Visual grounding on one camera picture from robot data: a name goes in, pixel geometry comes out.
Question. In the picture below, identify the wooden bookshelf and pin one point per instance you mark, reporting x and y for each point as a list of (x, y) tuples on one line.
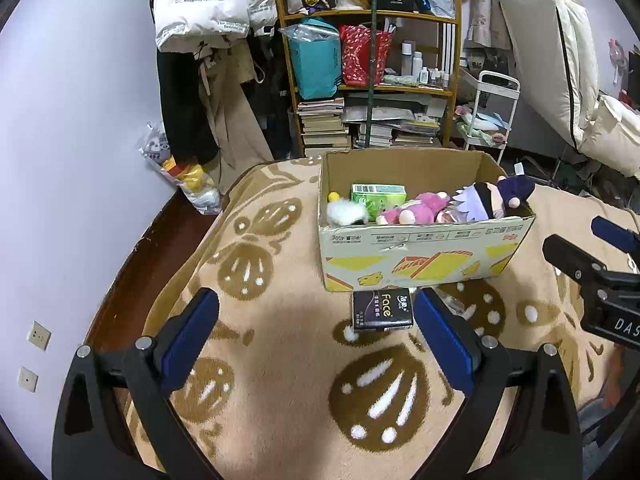
[(447, 56)]

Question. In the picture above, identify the black hanging garment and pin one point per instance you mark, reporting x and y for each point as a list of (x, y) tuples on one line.
[(184, 115)]

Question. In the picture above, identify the white puffer jacket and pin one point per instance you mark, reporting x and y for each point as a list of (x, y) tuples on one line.
[(192, 26)]

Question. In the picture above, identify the white utility cart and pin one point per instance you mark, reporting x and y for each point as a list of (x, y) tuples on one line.
[(477, 127)]

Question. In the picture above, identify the green tissue pack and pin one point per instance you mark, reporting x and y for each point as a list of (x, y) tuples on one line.
[(378, 198)]

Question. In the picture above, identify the pile of magazines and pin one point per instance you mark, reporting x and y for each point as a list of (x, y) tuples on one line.
[(397, 119)]

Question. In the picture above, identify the black Face tissue pack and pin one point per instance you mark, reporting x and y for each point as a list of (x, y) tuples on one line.
[(382, 310)]

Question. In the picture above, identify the white fluffy pompom keychain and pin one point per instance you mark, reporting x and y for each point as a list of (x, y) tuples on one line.
[(342, 212)]

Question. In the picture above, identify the person's hand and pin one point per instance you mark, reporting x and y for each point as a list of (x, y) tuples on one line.
[(611, 388)]

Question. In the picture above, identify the white-haired anime plush doll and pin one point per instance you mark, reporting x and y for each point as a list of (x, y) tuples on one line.
[(482, 201)]

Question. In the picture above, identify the plastic bag of snacks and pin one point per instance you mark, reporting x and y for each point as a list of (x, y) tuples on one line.
[(197, 185)]

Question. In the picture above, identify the teal gift bag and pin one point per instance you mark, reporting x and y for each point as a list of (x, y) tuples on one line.
[(315, 47)]

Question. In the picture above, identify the cream folded mattress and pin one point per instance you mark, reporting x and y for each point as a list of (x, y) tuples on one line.
[(556, 60)]

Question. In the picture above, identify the open cardboard box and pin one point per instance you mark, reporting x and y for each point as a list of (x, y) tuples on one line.
[(368, 256)]

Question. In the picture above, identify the pink plush bear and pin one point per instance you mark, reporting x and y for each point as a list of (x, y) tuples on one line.
[(422, 210)]

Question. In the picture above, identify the red patterned gift bag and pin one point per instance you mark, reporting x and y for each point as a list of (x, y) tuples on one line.
[(355, 48)]

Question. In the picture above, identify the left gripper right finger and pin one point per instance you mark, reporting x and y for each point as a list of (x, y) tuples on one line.
[(450, 338)]

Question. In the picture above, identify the white wall socket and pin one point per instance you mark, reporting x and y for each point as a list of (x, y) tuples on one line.
[(39, 336), (27, 379)]

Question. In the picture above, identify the green pole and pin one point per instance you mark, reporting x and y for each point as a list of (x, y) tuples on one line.
[(372, 72)]

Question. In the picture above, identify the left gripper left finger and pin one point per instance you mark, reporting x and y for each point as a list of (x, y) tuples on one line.
[(183, 336)]

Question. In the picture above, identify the beige hanging coat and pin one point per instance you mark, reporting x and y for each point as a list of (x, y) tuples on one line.
[(235, 128)]

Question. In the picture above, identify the stack of books left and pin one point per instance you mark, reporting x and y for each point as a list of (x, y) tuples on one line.
[(321, 126)]

